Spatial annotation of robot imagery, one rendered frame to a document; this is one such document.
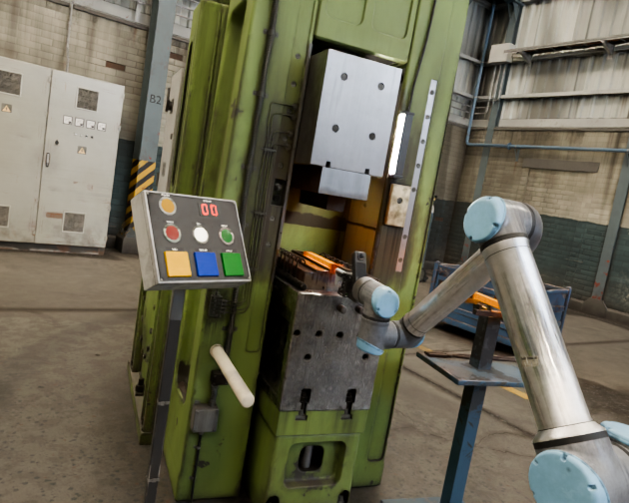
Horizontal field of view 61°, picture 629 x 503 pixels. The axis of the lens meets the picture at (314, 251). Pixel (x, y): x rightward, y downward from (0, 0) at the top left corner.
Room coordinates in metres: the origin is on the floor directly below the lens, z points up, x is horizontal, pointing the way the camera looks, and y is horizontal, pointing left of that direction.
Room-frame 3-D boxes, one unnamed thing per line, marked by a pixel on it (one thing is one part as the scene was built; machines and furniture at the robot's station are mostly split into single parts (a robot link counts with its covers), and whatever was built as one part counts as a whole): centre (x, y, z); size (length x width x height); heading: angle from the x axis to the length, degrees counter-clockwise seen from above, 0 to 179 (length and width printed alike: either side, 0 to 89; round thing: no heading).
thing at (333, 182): (2.17, 0.01, 1.32); 0.42 x 0.20 x 0.10; 24
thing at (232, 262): (1.66, 0.25, 1.01); 0.07 x 0.05 x 0.07; 139
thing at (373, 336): (1.68, -0.24, 0.86); 0.12 x 0.09 x 0.12; 124
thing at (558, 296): (5.60, -1.97, 0.36); 1.20 x 0.80 x 0.72; 41
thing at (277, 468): (2.20, -0.03, 0.23); 0.55 x 0.37 x 0.47; 24
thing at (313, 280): (2.17, 0.01, 0.96); 0.42 x 0.20 x 0.09; 24
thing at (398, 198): (2.22, -0.31, 1.27); 0.09 x 0.02 x 0.17; 114
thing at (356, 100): (2.18, -0.02, 1.56); 0.42 x 0.39 x 0.40; 24
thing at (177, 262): (1.51, 0.38, 1.01); 0.07 x 0.05 x 0.07; 139
